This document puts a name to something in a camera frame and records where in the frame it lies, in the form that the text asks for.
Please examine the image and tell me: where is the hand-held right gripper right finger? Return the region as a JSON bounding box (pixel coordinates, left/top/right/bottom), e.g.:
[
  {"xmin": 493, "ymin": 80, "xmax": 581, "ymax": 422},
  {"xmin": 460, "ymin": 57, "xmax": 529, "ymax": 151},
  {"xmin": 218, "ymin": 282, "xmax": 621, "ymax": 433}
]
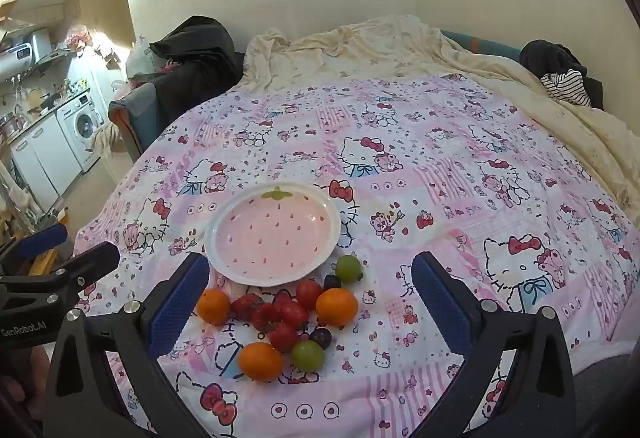
[{"xmin": 411, "ymin": 251, "xmax": 591, "ymax": 438}]

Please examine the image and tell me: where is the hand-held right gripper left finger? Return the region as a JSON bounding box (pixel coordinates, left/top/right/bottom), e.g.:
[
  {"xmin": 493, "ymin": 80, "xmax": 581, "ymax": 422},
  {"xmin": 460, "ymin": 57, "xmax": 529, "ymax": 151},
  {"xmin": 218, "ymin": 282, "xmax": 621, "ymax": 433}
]
[{"xmin": 44, "ymin": 252, "xmax": 211, "ymax": 438}]

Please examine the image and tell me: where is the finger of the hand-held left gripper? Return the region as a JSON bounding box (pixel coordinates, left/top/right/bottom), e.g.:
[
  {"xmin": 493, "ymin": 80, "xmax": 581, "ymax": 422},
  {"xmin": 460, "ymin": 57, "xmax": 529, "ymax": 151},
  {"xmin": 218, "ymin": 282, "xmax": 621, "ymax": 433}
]
[
  {"xmin": 30, "ymin": 241, "xmax": 121, "ymax": 286},
  {"xmin": 0, "ymin": 224, "xmax": 69, "ymax": 271}
]

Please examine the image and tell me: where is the orange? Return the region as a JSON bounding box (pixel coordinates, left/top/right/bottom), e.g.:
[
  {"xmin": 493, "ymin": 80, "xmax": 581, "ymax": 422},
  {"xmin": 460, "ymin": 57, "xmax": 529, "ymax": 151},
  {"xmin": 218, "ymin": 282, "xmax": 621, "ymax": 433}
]
[
  {"xmin": 238, "ymin": 342, "xmax": 284, "ymax": 382},
  {"xmin": 196, "ymin": 289, "xmax": 232, "ymax": 325},
  {"xmin": 315, "ymin": 288, "xmax": 359, "ymax": 328}
]

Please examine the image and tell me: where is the red strawberry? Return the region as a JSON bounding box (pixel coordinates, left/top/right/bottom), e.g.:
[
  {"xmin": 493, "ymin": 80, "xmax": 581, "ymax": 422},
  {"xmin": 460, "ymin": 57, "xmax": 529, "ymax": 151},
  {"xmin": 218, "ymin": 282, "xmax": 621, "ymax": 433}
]
[
  {"xmin": 251, "ymin": 303, "xmax": 281, "ymax": 333},
  {"xmin": 295, "ymin": 279, "xmax": 324, "ymax": 310},
  {"xmin": 267, "ymin": 322, "xmax": 299, "ymax": 352},
  {"xmin": 230, "ymin": 293, "xmax": 265, "ymax": 321},
  {"xmin": 272, "ymin": 291, "xmax": 311, "ymax": 330}
]

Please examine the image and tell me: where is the pink strawberry-shaped plate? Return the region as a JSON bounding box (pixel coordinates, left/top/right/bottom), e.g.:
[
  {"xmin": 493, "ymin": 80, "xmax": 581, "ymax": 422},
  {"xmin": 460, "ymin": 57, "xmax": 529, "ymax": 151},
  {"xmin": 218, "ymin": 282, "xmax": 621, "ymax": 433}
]
[{"xmin": 204, "ymin": 181, "xmax": 342, "ymax": 288}]

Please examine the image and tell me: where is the green grape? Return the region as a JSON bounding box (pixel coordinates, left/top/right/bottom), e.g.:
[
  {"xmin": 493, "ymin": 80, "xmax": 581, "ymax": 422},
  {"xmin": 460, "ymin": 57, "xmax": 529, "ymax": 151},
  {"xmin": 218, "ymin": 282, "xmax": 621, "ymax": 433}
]
[{"xmin": 334, "ymin": 255, "xmax": 363, "ymax": 283}]

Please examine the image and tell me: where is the green lime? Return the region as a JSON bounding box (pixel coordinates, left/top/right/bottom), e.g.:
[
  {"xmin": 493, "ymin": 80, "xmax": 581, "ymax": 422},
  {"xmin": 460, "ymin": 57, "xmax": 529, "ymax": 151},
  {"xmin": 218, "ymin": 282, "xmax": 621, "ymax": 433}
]
[{"xmin": 291, "ymin": 340, "xmax": 326, "ymax": 373}]

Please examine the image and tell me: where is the person's left hand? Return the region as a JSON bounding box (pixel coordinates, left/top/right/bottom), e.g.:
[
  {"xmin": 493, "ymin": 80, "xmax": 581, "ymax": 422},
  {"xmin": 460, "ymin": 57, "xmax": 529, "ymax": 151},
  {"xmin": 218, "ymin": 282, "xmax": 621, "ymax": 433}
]
[{"xmin": 0, "ymin": 349, "xmax": 53, "ymax": 421}]

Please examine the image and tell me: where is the white cabinet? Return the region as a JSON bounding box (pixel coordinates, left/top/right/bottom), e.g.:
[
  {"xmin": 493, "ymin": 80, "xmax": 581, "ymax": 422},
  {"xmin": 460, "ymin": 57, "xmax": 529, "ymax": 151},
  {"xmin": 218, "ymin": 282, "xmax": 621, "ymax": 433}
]
[{"xmin": 10, "ymin": 123, "xmax": 83, "ymax": 209}]

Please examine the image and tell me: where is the cream cloth on floor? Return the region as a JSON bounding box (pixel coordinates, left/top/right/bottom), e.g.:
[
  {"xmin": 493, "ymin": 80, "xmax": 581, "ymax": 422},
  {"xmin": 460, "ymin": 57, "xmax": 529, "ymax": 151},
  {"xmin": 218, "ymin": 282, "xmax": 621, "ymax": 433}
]
[{"xmin": 87, "ymin": 123, "xmax": 123, "ymax": 164}]

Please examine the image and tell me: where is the white washing machine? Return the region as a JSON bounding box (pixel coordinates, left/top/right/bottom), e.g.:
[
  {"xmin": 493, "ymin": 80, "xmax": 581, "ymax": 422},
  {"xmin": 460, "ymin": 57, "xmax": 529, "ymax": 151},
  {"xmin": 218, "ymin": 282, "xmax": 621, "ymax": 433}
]
[{"xmin": 56, "ymin": 91, "xmax": 103, "ymax": 171}]

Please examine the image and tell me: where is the pink cartoon printed blanket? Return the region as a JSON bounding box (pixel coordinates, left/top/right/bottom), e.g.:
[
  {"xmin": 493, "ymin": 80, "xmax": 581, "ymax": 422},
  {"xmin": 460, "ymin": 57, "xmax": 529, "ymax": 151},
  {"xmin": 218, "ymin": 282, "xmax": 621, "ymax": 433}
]
[{"xmin": 72, "ymin": 71, "xmax": 640, "ymax": 438}]

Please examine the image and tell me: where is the blue orange armchair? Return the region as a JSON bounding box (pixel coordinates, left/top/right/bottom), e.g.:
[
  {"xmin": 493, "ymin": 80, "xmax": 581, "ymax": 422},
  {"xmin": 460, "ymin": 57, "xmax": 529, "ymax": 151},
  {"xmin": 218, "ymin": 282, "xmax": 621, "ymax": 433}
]
[{"xmin": 108, "ymin": 81, "xmax": 166, "ymax": 159}]

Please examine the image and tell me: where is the white refrigerator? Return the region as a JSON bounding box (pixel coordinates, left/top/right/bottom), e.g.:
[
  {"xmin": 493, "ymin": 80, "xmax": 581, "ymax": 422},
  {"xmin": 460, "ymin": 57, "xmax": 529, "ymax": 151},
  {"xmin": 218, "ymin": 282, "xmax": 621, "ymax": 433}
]
[{"xmin": 67, "ymin": 46, "xmax": 128, "ymax": 129}]

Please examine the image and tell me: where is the white water heater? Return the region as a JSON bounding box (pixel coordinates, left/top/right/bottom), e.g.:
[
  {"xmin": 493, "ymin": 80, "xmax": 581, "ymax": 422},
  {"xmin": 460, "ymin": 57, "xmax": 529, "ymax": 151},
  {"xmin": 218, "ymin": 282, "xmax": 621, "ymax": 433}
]
[{"xmin": 0, "ymin": 51, "xmax": 38, "ymax": 80}]

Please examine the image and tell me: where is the silver kitchen appliance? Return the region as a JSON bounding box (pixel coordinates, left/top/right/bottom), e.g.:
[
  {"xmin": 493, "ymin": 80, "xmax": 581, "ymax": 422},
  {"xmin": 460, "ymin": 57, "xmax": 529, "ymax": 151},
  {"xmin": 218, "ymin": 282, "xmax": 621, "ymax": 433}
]
[{"xmin": 10, "ymin": 29, "xmax": 53, "ymax": 64}]

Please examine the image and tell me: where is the white plastic bag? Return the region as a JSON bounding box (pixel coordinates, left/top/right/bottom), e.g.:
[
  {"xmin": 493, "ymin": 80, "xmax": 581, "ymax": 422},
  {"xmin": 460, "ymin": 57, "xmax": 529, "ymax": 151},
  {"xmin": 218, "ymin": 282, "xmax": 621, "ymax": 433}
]
[{"xmin": 125, "ymin": 36, "xmax": 161, "ymax": 79}]

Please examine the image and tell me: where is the black clothing pile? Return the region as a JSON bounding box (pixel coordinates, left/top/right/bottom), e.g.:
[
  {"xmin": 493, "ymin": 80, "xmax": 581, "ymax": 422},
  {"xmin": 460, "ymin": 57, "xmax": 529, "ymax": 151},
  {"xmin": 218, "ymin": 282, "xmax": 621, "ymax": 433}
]
[{"xmin": 150, "ymin": 16, "xmax": 246, "ymax": 94}]

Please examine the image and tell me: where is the striped cloth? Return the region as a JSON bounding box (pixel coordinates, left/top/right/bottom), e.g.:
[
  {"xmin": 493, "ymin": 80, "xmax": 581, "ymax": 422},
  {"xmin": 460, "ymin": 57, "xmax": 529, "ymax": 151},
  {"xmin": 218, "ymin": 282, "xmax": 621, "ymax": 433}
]
[{"xmin": 540, "ymin": 71, "xmax": 593, "ymax": 108}]

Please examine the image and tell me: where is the cream duvet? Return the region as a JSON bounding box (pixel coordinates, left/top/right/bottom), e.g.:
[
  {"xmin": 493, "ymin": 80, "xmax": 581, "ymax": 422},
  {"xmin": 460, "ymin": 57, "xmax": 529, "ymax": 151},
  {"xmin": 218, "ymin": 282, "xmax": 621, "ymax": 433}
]
[{"xmin": 242, "ymin": 14, "xmax": 640, "ymax": 224}]

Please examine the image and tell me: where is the teal sofa backrest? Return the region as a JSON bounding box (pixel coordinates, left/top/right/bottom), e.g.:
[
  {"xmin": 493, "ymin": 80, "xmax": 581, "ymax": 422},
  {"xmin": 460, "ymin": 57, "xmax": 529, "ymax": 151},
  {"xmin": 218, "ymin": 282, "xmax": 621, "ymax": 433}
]
[{"xmin": 440, "ymin": 29, "xmax": 523, "ymax": 62}]

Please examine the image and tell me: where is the dark clothing heap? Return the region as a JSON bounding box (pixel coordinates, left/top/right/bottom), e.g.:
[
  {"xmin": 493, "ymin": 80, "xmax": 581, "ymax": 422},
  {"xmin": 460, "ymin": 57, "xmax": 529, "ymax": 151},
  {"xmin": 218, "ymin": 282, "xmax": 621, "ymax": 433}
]
[{"xmin": 520, "ymin": 39, "xmax": 606, "ymax": 111}]

